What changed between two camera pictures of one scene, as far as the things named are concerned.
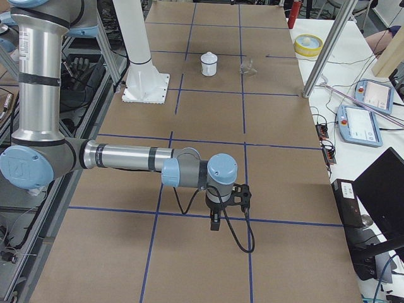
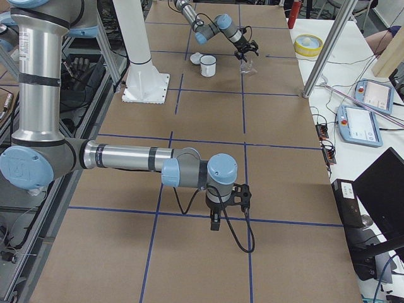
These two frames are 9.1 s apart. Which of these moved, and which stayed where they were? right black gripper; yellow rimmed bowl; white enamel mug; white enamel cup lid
Moved: white enamel cup lid
Stayed: right black gripper; white enamel mug; yellow rimmed bowl
